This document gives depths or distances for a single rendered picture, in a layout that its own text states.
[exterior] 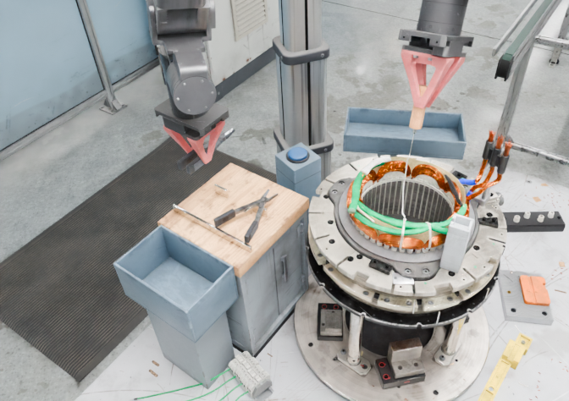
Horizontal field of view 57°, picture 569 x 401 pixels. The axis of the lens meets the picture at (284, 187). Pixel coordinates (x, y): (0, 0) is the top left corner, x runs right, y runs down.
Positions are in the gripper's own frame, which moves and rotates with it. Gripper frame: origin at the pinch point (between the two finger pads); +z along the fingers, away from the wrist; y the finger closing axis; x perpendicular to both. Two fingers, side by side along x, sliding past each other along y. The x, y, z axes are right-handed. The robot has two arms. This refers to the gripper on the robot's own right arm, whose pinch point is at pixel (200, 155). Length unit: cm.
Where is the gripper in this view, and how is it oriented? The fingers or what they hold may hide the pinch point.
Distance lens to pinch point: 87.5
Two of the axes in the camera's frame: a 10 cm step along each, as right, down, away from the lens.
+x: 5.9, -5.7, 5.8
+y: 8.1, 3.7, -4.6
